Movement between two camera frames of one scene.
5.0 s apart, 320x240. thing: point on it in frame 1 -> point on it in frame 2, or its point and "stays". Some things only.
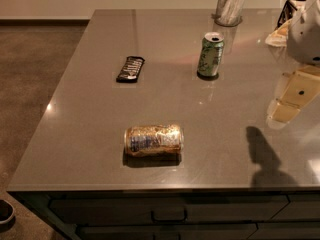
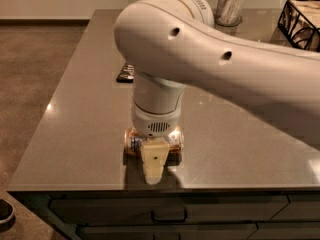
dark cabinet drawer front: [121, 209] stays
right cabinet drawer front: [301, 207] stays
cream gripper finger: [302, 86] -> [155, 152]
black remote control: [131, 69] stays
